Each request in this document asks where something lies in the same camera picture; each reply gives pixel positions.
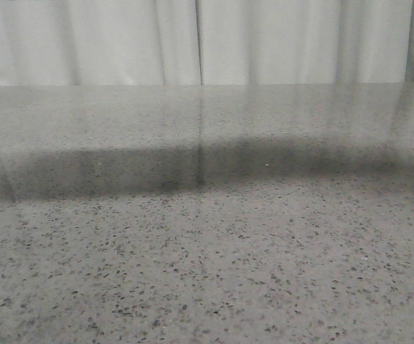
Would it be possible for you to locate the white curtain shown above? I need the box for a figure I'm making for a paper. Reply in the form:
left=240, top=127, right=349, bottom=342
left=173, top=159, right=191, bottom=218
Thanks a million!
left=0, top=1, right=414, bottom=86

